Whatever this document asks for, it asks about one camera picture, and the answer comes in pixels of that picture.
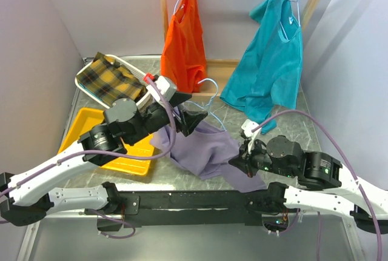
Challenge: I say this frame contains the blue hanger under teal shirt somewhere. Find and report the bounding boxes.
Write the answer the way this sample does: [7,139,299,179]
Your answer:
[280,0,301,39]

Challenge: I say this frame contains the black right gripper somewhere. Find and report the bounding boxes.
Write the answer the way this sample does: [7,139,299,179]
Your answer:
[227,135,295,177]

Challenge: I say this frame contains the blue wire hanger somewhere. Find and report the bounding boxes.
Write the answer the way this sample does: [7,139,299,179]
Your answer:
[183,78,227,131]

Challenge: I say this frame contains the wooden clothes rack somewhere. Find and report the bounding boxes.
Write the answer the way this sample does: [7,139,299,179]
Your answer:
[160,0,320,100]

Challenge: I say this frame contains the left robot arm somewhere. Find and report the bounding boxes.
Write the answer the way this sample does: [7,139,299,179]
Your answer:
[1,93,207,226]

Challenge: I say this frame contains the orange t-shirt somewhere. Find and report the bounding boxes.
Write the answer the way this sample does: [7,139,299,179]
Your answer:
[161,0,207,93]

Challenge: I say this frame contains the purple cable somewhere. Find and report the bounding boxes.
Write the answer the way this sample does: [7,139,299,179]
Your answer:
[251,109,383,261]
[0,79,177,240]

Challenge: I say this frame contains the teal t-shirt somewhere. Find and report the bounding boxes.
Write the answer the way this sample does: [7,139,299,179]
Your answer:
[220,0,303,124]

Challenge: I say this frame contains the yellow plastic tray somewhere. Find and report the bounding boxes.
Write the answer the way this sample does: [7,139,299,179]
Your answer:
[57,107,158,177]

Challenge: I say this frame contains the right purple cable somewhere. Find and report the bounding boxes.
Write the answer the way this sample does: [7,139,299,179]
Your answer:
[251,109,383,261]

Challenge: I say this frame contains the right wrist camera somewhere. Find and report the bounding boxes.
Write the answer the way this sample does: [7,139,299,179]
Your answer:
[241,119,261,154]

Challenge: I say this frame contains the white perforated basket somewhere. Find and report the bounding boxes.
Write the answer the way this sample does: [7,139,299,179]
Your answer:
[75,54,155,112]

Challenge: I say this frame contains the yellow plaid cloth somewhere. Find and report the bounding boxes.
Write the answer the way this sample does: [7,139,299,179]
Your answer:
[75,51,146,109]

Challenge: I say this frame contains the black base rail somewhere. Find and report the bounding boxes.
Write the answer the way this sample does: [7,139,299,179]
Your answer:
[98,182,297,228]

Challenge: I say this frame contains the purple t-shirt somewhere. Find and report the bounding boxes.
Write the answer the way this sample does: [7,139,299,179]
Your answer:
[166,121,267,193]

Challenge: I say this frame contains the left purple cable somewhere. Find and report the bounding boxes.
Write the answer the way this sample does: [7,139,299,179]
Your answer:
[0,79,177,240]

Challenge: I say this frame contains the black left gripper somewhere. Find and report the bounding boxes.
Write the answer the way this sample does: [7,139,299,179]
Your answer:
[125,90,208,145]

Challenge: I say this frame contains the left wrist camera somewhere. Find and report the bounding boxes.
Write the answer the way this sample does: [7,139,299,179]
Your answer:
[143,73,177,103]

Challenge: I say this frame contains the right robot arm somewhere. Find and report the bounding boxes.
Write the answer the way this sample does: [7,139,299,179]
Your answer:
[229,135,387,234]

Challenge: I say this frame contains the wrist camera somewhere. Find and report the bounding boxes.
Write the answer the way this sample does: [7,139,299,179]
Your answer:
[143,73,177,103]
[241,119,261,154]

